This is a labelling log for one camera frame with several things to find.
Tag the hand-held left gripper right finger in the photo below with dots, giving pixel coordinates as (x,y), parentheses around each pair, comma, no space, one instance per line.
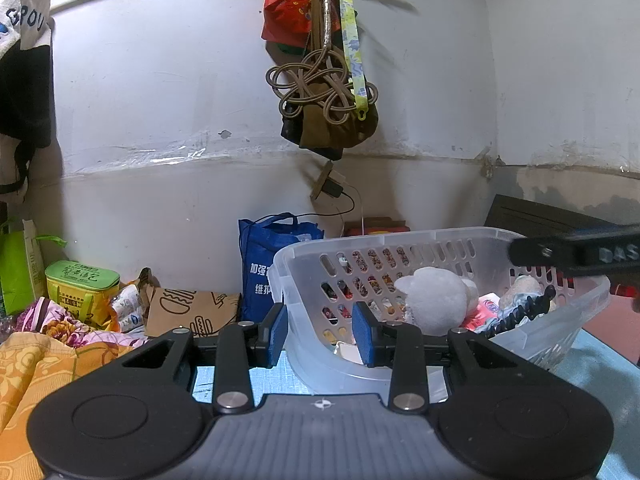
(362,340)

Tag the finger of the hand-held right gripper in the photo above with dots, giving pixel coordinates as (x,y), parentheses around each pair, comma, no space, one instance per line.
(542,252)

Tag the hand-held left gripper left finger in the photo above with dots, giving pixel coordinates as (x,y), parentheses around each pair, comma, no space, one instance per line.
(277,335)

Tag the clear plastic laundry basket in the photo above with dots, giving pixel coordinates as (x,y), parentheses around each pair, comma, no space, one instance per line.
(300,280)

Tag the black ridged hair clip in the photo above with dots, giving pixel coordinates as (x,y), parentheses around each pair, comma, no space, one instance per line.
(520,310)

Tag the white plush toy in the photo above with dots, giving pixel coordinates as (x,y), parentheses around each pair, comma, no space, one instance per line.
(435,300)

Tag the small white box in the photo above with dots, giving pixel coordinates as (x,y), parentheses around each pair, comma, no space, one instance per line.
(347,351)

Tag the dark wooden headboard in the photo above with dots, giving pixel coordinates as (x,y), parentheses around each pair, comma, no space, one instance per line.
(530,215)

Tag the white crumpled plastic bag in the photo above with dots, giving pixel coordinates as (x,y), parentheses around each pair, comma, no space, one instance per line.
(522,287)

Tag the blue tote bag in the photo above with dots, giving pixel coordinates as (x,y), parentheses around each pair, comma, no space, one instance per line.
(255,260)

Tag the pink packet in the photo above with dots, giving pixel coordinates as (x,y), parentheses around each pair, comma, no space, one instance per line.
(485,310)

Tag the brown printed paper bag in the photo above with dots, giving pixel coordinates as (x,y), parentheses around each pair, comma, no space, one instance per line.
(185,310)

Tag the red box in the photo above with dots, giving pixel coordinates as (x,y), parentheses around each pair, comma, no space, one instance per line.
(380,230)

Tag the light blue bed sheet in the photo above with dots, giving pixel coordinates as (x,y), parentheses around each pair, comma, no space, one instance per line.
(600,385)

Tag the white wipes packet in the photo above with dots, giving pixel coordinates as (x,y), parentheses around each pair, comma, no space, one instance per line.
(131,317)

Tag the black power adapter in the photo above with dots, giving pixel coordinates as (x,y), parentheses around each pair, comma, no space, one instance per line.
(332,189)

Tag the black hanging pouch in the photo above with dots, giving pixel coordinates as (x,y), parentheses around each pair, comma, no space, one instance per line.
(290,127)

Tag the olive hanging bag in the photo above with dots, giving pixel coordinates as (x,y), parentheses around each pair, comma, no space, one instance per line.
(332,132)

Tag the yellow-green box bag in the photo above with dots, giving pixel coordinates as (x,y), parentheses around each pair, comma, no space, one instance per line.
(75,280)

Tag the pink floral blanket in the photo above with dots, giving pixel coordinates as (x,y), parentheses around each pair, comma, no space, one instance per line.
(60,327)

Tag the orange patterned blanket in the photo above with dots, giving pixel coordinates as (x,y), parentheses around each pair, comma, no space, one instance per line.
(30,375)

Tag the green shopping bag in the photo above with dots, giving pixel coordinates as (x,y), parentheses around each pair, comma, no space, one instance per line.
(15,270)

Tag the red hanging gift bag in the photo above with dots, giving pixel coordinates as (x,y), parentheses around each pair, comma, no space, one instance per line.
(285,10)

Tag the white and black hanging garment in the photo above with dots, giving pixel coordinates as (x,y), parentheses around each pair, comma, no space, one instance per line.
(25,85)

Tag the tan wall socket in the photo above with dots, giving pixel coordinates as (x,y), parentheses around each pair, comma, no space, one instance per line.
(320,176)

